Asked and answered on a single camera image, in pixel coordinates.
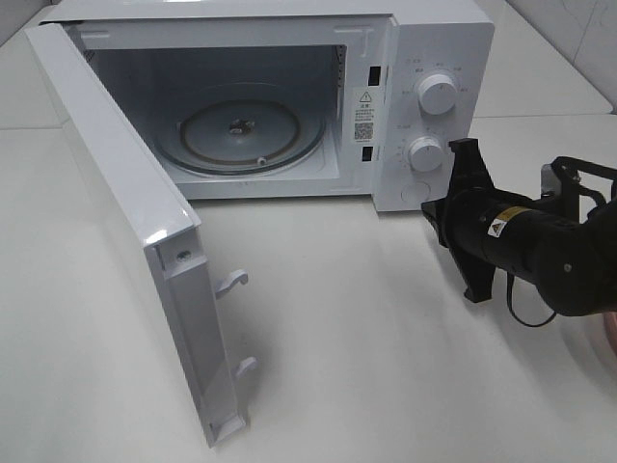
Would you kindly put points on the white dial knob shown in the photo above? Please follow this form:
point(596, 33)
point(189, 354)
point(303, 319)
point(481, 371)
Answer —
point(437, 93)
point(425, 154)

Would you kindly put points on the pink round plate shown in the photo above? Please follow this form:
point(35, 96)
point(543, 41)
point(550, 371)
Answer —
point(610, 327)

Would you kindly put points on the white microwave oven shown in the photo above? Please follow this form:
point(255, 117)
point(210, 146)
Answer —
point(361, 60)

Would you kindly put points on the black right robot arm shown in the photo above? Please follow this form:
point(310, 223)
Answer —
point(563, 243)

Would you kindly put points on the upper white dial knob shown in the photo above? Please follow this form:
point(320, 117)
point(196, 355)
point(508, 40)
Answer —
point(437, 93)

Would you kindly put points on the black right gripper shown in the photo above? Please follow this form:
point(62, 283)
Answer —
point(482, 227)

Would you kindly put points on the lower white dial knob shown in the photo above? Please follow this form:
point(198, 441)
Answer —
point(425, 154)

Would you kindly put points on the glass turntable tray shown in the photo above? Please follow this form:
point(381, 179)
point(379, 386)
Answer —
point(239, 129)

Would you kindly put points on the white microwave door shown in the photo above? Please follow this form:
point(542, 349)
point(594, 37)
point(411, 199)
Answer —
point(152, 228)

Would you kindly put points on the round white door button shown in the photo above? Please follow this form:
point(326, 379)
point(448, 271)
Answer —
point(416, 193)

